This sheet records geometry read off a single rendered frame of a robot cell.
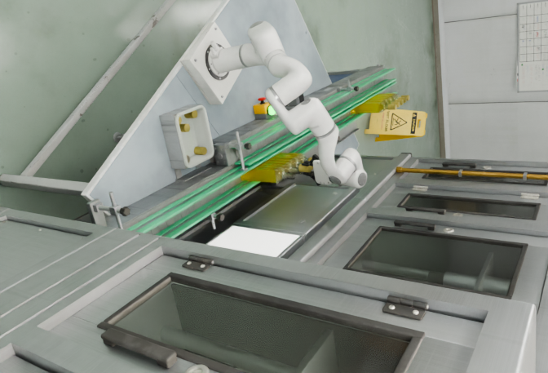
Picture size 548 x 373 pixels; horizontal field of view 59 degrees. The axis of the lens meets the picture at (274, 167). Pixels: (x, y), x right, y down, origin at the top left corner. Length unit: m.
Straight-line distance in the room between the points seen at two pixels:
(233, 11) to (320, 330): 1.82
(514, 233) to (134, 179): 1.34
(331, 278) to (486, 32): 6.95
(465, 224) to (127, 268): 1.21
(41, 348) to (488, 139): 7.47
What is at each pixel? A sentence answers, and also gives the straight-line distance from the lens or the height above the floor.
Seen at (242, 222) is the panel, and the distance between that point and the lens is 1.95.
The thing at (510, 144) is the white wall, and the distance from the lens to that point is 7.94.
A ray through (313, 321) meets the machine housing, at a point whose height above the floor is 1.85.
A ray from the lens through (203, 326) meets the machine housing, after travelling 0.82.
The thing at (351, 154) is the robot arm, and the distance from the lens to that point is 1.80.
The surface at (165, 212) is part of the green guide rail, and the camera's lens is 1.78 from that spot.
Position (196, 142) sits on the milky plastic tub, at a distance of 2.08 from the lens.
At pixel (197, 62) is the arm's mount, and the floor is 0.81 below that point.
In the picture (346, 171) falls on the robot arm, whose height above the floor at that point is 1.43.
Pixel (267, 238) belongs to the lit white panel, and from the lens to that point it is 1.79.
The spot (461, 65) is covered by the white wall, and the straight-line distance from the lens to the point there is 7.78.
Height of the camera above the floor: 2.20
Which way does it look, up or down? 34 degrees down
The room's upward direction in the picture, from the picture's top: 93 degrees clockwise
